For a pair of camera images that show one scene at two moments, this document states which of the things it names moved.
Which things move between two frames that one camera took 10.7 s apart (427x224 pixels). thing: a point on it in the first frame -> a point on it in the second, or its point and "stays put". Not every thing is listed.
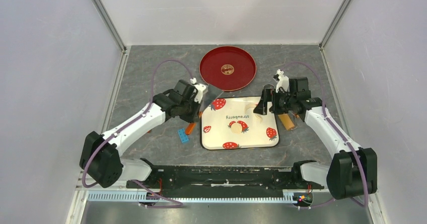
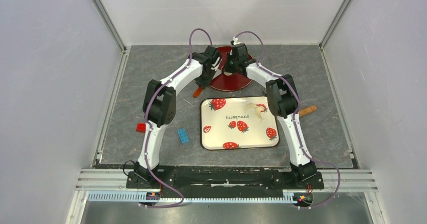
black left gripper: x=194 y=117 -> x=205 y=83
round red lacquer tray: x=228 y=68 stays put
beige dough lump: x=253 y=105 stays put
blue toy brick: x=183 y=136 stays put
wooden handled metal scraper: x=211 y=93 -> x=198 y=92
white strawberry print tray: x=229 y=122 stays put
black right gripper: x=262 y=107 -> x=227 y=68
